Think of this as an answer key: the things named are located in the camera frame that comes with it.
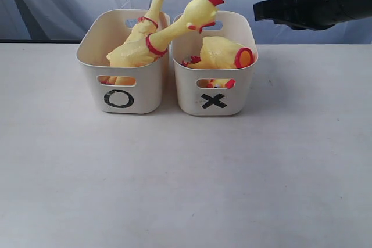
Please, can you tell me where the detached rubber chicken head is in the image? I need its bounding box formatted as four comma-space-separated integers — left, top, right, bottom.
206, 79, 235, 89

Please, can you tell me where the headless rubber chicken body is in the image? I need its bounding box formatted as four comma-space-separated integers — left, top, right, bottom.
181, 36, 255, 70

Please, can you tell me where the whole rubber chicken front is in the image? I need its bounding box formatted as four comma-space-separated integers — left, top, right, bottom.
106, 0, 224, 67

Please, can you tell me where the cream bin with cross mark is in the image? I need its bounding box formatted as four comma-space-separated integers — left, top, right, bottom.
172, 11, 258, 116

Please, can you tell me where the cream bin with circle mark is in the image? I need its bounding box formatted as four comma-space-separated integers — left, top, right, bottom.
76, 9, 169, 114

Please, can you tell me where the blue grey backdrop curtain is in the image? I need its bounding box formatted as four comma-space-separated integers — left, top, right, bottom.
0, 0, 372, 45

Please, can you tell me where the whole rubber chicken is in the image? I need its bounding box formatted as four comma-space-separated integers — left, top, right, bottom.
106, 0, 224, 67
100, 0, 178, 86

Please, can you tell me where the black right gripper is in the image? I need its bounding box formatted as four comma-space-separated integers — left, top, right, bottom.
253, 0, 371, 30

